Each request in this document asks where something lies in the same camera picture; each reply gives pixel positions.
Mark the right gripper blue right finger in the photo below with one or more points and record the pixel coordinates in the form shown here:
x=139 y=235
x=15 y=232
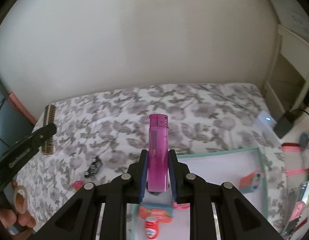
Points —
x=172 y=177

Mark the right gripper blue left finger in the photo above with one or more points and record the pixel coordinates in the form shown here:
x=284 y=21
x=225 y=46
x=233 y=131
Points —
x=143 y=168

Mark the magenta lighter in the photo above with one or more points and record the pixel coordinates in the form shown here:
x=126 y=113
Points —
x=158 y=153

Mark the black toy car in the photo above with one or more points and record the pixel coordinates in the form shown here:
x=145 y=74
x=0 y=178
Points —
x=94 y=168

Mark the orange carrot knife card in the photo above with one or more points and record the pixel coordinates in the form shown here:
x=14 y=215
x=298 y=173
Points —
x=162 y=212

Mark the red white lion tube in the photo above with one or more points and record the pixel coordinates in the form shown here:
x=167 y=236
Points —
x=151 y=228

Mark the brown pink toy dog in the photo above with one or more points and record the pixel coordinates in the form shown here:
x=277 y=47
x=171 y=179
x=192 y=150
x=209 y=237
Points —
x=77 y=185

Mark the gold patterned lighter case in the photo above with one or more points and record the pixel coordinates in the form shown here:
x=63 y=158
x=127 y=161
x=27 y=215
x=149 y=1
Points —
x=48 y=120

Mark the pink kids band watch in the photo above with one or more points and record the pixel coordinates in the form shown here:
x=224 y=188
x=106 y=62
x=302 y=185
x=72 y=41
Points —
x=181 y=206

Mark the person hand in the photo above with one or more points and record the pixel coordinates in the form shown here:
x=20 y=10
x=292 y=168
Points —
x=9 y=217

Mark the tape roll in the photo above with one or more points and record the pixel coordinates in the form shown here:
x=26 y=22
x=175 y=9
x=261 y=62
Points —
x=20 y=199

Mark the floral grey white blanket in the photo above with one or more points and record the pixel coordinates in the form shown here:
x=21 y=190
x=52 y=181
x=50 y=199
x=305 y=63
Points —
x=114 y=126

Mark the teal shallow cardboard tray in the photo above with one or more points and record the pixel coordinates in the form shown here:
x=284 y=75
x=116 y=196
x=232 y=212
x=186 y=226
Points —
x=209 y=182

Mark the white power strip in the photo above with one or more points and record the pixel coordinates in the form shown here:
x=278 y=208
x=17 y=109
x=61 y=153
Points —
x=265 y=124

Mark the black power adapter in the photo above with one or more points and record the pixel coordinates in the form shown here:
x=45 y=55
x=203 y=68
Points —
x=284 y=125

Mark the pink white crochet mat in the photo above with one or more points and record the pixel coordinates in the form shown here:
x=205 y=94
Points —
x=296 y=170

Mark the round blue sticker jar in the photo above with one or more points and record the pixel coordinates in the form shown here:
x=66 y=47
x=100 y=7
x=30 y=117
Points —
x=303 y=140

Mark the smartphone on stand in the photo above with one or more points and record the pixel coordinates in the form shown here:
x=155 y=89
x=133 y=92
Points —
x=298 y=200

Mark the white side shelf unit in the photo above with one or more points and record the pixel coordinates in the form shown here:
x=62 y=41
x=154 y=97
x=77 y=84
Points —
x=287 y=81

